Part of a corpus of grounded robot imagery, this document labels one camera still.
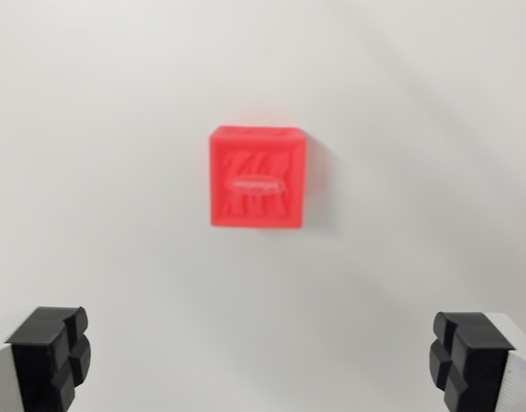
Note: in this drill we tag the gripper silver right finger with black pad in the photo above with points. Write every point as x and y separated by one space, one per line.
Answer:
481 365

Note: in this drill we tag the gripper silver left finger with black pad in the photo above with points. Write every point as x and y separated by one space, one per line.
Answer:
35 365

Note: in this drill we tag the red embossed cube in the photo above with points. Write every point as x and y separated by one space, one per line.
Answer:
257 180

